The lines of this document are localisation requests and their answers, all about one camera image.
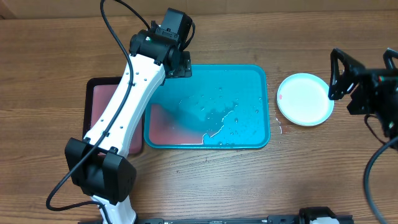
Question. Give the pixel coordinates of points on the light blue plate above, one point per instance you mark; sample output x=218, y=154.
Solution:
x=303, y=99

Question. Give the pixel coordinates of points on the black tray with pink water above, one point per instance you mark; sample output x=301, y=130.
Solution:
x=99, y=91

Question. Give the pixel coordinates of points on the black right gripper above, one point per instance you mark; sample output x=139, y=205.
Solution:
x=367, y=86

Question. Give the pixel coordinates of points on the teal plastic tray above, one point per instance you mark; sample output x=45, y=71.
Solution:
x=218, y=107

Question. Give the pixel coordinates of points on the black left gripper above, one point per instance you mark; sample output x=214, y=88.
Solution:
x=186, y=68

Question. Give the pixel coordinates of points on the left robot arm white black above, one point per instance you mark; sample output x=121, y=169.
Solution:
x=98, y=163

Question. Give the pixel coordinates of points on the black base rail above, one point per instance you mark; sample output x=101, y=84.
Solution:
x=271, y=219

